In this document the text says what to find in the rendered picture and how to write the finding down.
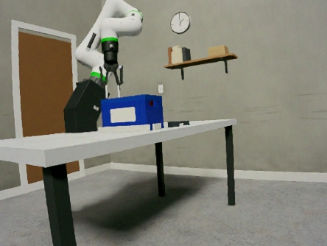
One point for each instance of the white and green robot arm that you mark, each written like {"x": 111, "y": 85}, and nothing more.
{"x": 110, "y": 25}

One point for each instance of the blue crate with dividers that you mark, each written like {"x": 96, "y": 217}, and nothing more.
{"x": 133, "y": 110}

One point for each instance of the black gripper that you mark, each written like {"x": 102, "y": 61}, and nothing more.
{"x": 111, "y": 65}

